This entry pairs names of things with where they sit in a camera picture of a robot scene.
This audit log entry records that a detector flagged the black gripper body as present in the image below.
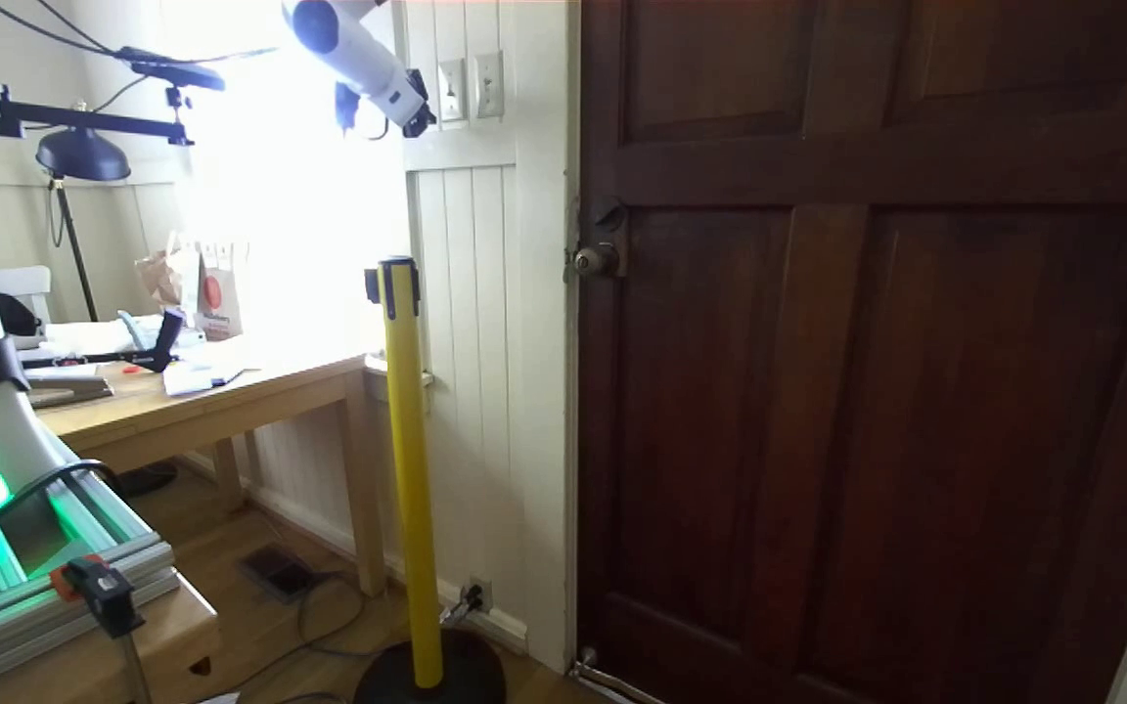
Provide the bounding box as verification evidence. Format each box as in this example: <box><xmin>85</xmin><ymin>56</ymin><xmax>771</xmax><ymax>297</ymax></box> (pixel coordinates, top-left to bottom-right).
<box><xmin>382</xmin><ymin>66</ymin><xmax>435</xmax><ymax>131</ymax></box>

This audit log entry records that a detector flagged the white light switch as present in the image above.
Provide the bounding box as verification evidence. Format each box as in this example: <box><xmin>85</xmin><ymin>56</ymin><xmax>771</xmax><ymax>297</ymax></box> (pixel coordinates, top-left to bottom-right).
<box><xmin>471</xmin><ymin>46</ymin><xmax>508</xmax><ymax>119</ymax></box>
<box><xmin>435</xmin><ymin>56</ymin><xmax>471</xmax><ymax>130</ymax></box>

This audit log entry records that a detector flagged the brass door knob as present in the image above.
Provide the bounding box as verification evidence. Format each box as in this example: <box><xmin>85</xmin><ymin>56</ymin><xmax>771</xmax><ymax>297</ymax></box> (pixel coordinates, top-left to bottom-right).
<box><xmin>568</xmin><ymin>198</ymin><xmax>629</xmax><ymax>286</ymax></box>

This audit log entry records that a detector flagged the clear plastic bag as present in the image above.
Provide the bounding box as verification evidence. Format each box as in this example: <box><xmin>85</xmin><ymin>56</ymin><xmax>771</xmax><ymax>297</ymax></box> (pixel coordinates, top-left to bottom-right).
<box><xmin>128</xmin><ymin>236</ymin><xmax>201</xmax><ymax>322</ymax></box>

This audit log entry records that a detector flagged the white paper sheet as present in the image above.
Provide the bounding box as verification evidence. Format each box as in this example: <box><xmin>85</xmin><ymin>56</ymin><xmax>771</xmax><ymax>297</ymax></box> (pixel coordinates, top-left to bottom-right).
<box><xmin>158</xmin><ymin>355</ymin><xmax>260</xmax><ymax>404</ymax></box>

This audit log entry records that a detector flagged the black desk lamp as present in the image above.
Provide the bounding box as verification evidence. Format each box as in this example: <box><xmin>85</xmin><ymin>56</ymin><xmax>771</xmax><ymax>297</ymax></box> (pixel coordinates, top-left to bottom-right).
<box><xmin>30</xmin><ymin>119</ymin><xmax>137</xmax><ymax>325</ymax></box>

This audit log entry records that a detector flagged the light wooden desk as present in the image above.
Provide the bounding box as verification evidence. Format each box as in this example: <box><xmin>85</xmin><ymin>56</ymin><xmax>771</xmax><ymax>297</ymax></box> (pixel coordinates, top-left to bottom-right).
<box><xmin>30</xmin><ymin>341</ymin><xmax>393</xmax><ymax>599</ymax></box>

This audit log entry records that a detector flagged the black upright desk gadget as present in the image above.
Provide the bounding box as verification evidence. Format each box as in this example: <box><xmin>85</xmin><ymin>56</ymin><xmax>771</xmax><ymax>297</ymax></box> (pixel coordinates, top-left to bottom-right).
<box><xmin>140</xmin><ymin>303</ymin><xmax>191</xmax><ymax>380</ymax></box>

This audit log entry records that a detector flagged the stack of papers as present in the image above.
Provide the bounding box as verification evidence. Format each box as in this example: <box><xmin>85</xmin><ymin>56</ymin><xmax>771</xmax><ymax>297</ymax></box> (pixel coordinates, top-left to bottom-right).
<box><xmin>13</xmin><ymin>311</ymin><xmax>165</xmax><ymax>370</ymax></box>

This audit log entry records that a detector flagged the white box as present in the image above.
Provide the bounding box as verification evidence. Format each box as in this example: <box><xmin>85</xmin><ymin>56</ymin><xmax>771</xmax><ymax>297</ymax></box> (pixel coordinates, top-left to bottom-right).
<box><xmin>0</xmin><ymin>263</ymin><xmax>59</xmax><ymax>333</ymax></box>

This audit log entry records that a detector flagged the dark closed book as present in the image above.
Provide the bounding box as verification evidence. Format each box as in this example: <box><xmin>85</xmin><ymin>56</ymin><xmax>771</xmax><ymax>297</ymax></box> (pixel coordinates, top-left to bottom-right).
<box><xmin>20</xmin><ymin>362</ymin><xmax>119</xmax><ymax>409</ymax></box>

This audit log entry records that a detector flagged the dark brown wooden door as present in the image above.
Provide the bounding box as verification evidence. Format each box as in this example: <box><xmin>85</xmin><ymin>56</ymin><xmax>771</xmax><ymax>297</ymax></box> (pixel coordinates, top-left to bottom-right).
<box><xmin>574</xmin><ymin>0</ymin><xmax>1127</xmax><ymax>704</ymax></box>

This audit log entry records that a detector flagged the black round stanchion base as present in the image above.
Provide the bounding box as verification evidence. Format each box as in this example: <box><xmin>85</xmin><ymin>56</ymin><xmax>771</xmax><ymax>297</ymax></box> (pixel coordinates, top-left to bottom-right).
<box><xmin>351</xmin><ymin>627</ymin><xmax>508</xmax><ymax>704</ymax></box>

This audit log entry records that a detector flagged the orange and black clamp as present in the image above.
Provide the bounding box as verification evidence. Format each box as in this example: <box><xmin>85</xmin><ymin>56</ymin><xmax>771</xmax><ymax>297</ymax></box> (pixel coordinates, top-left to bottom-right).
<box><xmin>46</xmin><ymin>554</ymin><xmax>154</xmax><ymax>704</ymax></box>

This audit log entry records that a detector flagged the black camera on mount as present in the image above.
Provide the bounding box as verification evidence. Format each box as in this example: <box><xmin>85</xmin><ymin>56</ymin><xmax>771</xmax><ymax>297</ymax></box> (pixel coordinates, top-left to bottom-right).
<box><xmin>110</xmin><ymin>44</ymin><xmax>231</xmax><ymax>93</ymax></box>

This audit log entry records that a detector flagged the black camera boom bar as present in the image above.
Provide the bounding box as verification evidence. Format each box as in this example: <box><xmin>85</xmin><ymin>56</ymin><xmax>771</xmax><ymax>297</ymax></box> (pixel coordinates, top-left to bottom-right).
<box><xmin>0</xmin><ymin>82</ymin><xmax>196</xmax><ymax>149</ymax></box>

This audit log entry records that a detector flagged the thin black camera cable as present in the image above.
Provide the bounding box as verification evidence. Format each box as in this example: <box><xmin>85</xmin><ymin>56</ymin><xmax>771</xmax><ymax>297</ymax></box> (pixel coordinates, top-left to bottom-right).
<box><xmin>0</xmin><ymin>0</ymin><xmax>124</xmax><ymax>61</ymax></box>

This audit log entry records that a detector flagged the yellow stanchion post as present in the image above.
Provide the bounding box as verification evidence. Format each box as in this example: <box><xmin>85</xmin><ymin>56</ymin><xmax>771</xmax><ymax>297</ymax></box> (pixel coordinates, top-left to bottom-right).
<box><xmin>359</xmin><ymin>252</ymin><xmax>450</xmax><ymax>693</ymax></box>

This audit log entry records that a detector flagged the black floor cable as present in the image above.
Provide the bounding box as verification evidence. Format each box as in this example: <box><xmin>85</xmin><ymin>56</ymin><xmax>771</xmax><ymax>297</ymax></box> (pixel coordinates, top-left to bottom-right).
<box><xmin>210</xmin><ymin>577</ymin><xmax>485</xmax><ymax>697</ymax></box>

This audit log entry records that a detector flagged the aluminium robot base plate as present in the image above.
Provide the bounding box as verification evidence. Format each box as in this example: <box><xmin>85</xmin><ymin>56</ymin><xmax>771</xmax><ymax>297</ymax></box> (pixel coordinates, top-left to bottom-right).
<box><xmin>0</xmin><ymin>414</ymin><xmax>183</xmax><ymax>704</ymax></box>

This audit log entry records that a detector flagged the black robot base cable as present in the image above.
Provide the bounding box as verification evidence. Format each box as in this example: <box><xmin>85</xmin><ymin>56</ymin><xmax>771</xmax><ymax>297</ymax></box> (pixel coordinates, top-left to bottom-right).
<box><xmin>0</xmin><ymin>452</ymin><xmax>115</xmax><ymax>568</ymax></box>

